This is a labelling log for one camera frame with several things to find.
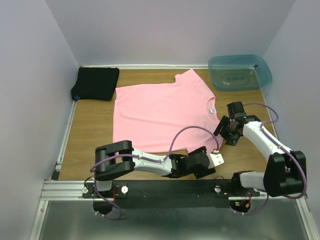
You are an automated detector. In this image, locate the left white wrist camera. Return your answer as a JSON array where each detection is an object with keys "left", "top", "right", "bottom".
[{"left": 207, "top": 150, "right": 225, "bottom": 169}]

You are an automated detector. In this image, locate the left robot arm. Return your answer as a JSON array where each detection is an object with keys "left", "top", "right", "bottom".
[{"left": 90, "top": 140, "right": 224, "bottom": 197}]

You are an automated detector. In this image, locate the blue translucent plastic bin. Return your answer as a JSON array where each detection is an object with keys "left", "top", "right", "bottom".
[{"left": 208, "top": 54, "right": 273, "bottom": 91}]

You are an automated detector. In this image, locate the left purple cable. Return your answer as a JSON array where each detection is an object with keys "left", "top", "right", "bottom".
[{"left": 89, "top": 126, "right": 221, "bottom": 221}]

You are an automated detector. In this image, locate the folded black t-shirt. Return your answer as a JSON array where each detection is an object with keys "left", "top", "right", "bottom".
[{"left": 71, "top": 67, "right": 120, "bottom": 101}]

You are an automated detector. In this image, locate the pink t-shirt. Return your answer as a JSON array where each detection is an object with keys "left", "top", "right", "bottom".
[{"left": 113, "top": 69, "right": 223, "bottom": 153}]

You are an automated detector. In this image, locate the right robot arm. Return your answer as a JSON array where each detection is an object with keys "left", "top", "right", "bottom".
[{"left": 214, "top": 101, "right": 307, "bottom": 199}]

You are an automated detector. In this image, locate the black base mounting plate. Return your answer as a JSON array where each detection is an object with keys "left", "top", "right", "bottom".
[{"left": 82, "top": 179, "right": 241, "bottom": 210}]

